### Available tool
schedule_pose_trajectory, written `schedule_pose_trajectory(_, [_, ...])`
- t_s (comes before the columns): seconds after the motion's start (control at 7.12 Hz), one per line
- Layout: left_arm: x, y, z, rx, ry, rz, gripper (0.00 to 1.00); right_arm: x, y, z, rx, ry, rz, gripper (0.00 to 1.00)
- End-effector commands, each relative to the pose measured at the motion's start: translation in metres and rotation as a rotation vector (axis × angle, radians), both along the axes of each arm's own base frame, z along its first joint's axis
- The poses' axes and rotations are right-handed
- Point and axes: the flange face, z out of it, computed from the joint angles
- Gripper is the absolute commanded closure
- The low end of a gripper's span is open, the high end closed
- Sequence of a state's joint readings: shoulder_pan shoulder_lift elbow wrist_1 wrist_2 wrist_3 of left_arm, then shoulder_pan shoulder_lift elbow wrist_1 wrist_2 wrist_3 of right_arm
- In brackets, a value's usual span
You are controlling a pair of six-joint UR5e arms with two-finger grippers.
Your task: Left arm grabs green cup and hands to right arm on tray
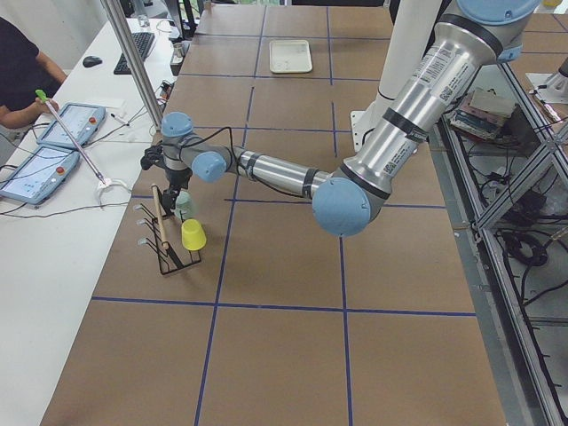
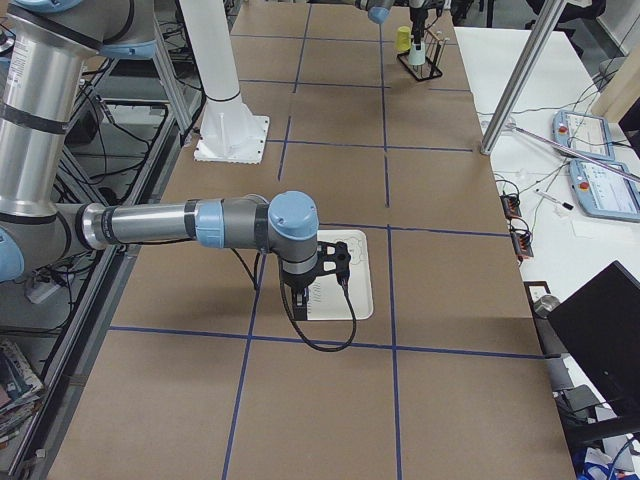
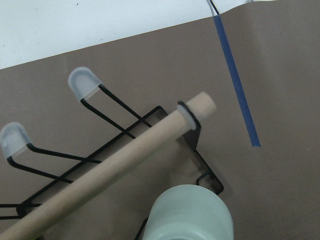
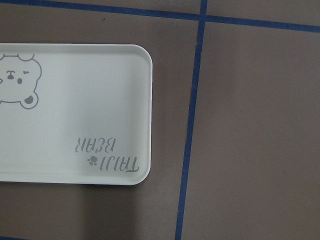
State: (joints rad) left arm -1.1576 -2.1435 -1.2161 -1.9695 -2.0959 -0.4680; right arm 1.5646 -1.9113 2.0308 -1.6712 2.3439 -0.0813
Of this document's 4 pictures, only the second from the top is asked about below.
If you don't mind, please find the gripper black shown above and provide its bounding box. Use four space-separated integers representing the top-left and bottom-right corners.
283 272 317 321
409 0 429 35

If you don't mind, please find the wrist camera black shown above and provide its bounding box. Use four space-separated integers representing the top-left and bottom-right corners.
315 241 351 288

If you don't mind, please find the orange connector block lower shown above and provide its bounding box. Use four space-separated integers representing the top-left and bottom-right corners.
510 229 534 261

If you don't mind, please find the white power strip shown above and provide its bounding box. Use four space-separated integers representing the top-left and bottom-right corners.
25 281 61 304

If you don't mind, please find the orange connector block upper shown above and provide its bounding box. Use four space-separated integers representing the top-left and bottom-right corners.
500 193 521 220

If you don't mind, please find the metal tin can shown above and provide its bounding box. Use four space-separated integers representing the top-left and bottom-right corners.
533 294 561 319

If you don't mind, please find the black wire cup rack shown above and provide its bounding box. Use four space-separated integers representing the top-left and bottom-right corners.
396 26 448 82

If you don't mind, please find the stack of books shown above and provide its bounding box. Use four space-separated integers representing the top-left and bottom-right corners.
1 337 45 448

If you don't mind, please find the teach pendant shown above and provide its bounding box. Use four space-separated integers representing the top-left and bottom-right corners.
569 159 639 223
553 110 615 161

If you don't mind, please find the aluminium frame post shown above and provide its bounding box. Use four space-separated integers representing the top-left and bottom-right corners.
480 0 567 155

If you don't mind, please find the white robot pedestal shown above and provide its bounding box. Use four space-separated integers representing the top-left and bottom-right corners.
180 0 270 164

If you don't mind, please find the orange connector block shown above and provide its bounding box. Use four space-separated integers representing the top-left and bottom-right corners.
510 229 534 261
500 193 521 220

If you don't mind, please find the black marker pen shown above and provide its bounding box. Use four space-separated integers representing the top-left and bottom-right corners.
535 189 574 211

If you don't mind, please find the upper teach pendant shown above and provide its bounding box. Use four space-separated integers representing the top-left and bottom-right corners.
553 110 615 161

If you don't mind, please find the white bear tray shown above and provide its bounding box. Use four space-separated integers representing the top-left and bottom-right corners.
307 229 374 321

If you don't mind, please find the lower teach pendant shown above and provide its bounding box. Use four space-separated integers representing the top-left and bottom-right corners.
569 159 639 223

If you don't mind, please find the yellow cup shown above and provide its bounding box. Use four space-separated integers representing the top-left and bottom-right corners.
395 26 412 54

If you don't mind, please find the pink grabber stick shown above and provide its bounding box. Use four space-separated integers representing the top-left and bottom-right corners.
505 123 640 183

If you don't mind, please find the pale green cup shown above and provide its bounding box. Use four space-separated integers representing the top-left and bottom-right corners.
407 40 426 69

